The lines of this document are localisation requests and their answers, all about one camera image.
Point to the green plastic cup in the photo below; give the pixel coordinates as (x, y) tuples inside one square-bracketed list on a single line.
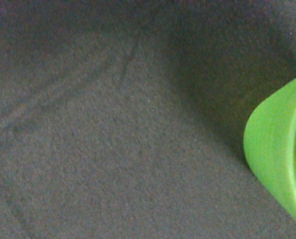
[(269, 144)]

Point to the black tablecloth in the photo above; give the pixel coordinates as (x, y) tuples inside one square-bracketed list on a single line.
[(124, 119)]

